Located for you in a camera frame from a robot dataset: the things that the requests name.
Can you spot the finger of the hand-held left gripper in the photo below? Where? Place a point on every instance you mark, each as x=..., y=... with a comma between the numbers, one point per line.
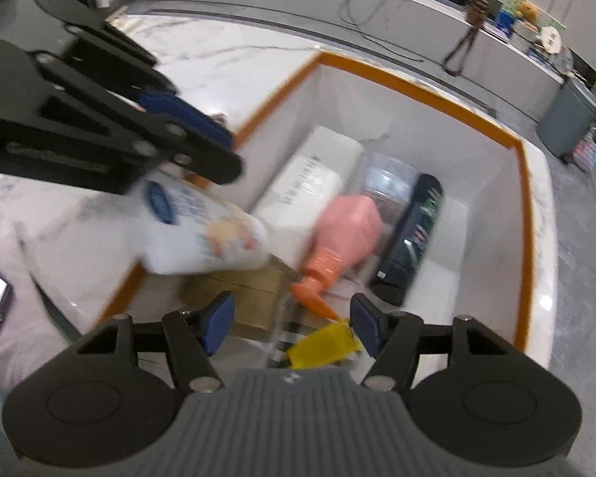
x=79, y=124
x=104, y=44

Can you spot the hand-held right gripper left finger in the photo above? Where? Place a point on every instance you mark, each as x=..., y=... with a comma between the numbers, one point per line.
x=218, y=325

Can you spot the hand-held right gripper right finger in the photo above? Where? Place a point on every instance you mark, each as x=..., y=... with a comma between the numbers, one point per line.
x=365, y=325

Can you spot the brown cardboard box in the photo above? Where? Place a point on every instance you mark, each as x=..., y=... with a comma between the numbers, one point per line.
x=243, y=293

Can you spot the yellow plastic item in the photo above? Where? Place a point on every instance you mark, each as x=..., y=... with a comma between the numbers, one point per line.
x=323, y=345

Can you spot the white bottle blue label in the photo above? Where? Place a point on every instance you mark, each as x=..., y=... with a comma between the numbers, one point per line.
x=203, y=238

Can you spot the pink pump bottle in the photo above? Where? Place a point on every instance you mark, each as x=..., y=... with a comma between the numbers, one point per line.
x=347, y=233

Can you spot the clear plastic container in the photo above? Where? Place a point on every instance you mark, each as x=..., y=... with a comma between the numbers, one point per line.
x=387, y=184

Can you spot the white storage box orange rim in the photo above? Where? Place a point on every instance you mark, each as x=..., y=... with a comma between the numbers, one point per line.
x=482, y=218

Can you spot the black bottle green label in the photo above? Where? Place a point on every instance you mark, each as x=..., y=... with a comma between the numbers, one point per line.
x=414, y=238

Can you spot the white paper box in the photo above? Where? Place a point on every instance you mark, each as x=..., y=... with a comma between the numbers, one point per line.
x=313, y=174

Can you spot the long grey media console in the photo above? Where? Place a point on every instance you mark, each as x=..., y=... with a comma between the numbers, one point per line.
x=377, y=5

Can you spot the pink bag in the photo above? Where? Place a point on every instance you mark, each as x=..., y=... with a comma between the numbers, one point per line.
x=588, y=151

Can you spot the grey trash bin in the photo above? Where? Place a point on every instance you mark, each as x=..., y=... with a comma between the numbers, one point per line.
x=568, y=119

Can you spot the brown tripod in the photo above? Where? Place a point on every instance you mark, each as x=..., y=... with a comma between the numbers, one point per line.
x=464, y=39

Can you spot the round white plate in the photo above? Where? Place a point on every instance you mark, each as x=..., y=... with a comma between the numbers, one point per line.
x=552, y=39

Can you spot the yellow plush toy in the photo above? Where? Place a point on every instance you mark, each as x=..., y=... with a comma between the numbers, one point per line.
x=529, y=11

